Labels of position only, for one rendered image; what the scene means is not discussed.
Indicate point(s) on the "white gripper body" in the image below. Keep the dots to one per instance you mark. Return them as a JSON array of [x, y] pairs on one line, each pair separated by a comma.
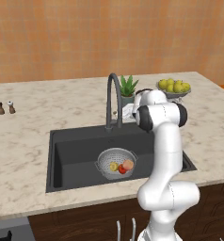
[[128, 112]]

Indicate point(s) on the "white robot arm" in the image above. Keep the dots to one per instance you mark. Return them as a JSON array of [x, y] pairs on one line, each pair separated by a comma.
[[167, 157]]

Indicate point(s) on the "dark grey arched faucet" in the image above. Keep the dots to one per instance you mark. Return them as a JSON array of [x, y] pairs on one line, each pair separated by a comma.
[[108, 103]]

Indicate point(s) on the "silver perforated colander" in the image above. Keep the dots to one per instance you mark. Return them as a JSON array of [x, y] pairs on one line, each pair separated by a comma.
[[110, 157]]

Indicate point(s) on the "pink-orange peach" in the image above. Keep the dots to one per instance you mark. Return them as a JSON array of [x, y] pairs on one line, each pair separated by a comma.
[[128, 164]]

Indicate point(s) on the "yellow-green kiwi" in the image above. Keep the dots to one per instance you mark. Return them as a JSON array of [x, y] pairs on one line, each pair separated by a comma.
[[113, 166]]

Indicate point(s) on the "red apple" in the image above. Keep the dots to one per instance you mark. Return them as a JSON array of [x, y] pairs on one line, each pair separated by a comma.
[[121, 170]]

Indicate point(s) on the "dark grey sink basin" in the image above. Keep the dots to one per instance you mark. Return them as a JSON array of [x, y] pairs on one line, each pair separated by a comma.
[[79, 157]]

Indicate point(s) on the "green potted plant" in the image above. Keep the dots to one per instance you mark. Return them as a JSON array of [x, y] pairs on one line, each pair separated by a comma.
[[127, 86]]

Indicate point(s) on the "yellow-green fruit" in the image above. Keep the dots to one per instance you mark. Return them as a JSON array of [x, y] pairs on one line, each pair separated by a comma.
[[170, 82], [163, 83], [186, 86], [178, 87], [170, 88]]

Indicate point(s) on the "grey fruit bowl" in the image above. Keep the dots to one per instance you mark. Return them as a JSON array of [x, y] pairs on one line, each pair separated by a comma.
[[175, 94]]

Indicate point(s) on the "dark brown cupboard door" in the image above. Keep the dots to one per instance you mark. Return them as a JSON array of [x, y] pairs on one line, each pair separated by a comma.
[[79, 224], [208, 213], [139, 224]]

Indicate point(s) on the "brown shaker with white top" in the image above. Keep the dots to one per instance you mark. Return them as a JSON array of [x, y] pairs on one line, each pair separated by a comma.
[[11, 107]]

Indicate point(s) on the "brown shaker with dark top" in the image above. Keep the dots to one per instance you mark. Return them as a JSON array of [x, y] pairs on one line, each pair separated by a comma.
[[0, 108]]

